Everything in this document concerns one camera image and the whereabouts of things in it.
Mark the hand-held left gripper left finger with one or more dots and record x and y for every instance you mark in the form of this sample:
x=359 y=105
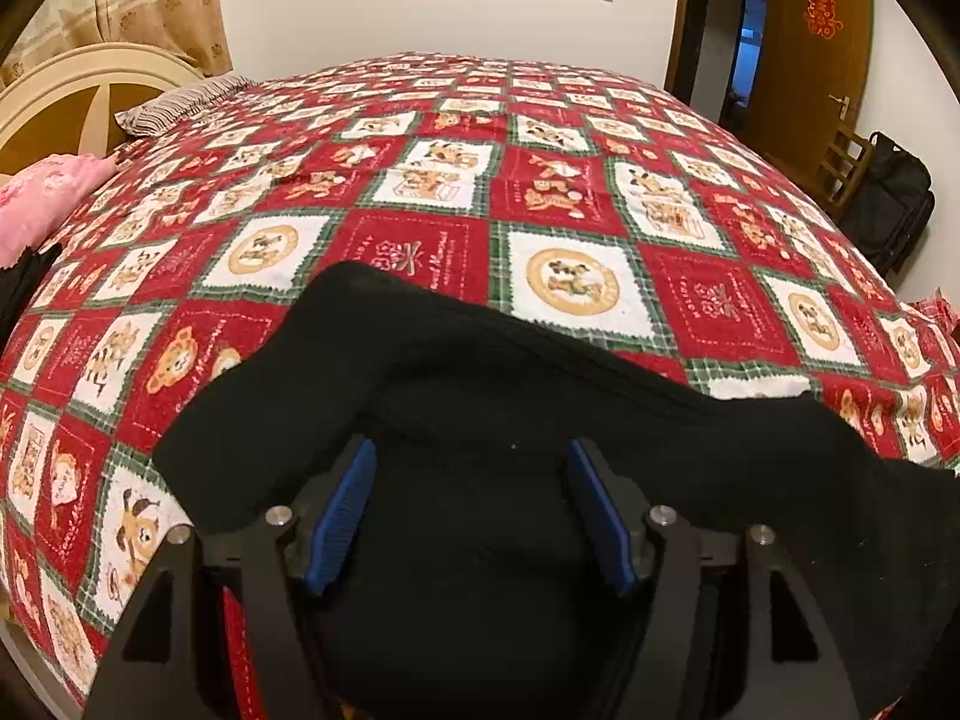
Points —
x=346 y=514

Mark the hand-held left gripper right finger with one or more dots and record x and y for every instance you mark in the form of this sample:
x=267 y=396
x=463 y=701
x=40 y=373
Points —
x=596 y=521

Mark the black pants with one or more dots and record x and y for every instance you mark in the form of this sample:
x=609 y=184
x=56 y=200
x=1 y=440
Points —
x=487 y=390

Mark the red printed blanket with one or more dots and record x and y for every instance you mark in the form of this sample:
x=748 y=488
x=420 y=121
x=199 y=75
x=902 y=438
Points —
x=562 y=187

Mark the dark cloth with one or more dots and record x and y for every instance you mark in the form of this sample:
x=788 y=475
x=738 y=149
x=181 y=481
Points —
x=15 y=292

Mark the wooden chair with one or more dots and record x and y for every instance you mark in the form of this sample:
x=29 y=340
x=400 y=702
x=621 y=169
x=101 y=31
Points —
x=836 y=165

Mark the black bag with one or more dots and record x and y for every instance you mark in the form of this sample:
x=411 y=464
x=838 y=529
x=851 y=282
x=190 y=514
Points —
x=892 y=202

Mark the pink pillow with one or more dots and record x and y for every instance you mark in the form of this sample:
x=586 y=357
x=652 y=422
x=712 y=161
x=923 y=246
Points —
x=37 y=202

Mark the striped pillow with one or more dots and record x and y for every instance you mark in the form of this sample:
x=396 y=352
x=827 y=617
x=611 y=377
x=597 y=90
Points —
x=180 y=101

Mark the brown wooden door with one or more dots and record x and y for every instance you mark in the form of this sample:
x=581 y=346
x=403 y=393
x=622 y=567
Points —
x=795 y=97

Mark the cream wooden headboard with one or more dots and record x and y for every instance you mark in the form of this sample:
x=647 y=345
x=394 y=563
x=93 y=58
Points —
x=45 y=97

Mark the beige patterned curtain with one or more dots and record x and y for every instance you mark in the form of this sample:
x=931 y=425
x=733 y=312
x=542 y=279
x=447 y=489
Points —
x=150 y=0

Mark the red paper door decoration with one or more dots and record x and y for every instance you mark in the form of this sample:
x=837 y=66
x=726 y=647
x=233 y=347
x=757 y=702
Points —
x=820 y=15

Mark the dark wooden door frame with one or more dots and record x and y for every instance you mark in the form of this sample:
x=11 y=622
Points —
x=682 y=30

